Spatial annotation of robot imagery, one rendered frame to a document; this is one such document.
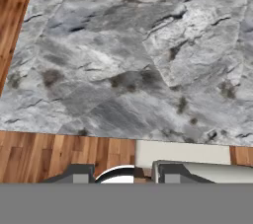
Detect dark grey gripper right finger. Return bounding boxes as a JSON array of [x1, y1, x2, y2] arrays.
[[157, 162, 215, 185]]

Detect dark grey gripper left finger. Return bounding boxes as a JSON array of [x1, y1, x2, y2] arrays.
[[41, 164, 96, 185]]

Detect white round thing black rim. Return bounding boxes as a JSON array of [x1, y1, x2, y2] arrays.
[[95, 164, 135, 185]]

